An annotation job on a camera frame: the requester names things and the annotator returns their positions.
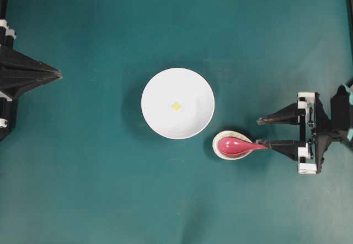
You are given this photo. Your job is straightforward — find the yellow hexagonal prism block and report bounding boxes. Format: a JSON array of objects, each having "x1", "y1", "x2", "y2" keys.
[{"x1": 172, "y1": 102, "x2": 181, "y2": 111}]

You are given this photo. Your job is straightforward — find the pink plastic spoon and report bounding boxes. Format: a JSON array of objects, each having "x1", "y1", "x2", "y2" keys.
[{"x1": 218, "y1": 137, "x2": 268, "y2": 156}]

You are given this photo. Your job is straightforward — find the speckled egg-shaped spoon rest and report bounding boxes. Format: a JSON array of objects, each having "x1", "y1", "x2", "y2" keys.
[{"x1": 212, "y1": 131, "x2": 252, "y2": 160}]

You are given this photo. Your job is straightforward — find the white round bowl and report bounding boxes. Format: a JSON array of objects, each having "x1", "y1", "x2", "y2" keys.
[{"x1": 141, "y1": 68, "x2": 215, "y2": 140}]

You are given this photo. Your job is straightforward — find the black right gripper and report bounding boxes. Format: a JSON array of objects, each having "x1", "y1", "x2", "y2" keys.
[{"x1": 256, "y1": 92, "x2": 318, "y2": 175}]

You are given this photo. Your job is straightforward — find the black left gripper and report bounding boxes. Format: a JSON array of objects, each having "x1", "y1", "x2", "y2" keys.
[{"x1": 0, "y1": 19, "x2": 63, "y2": 142}]

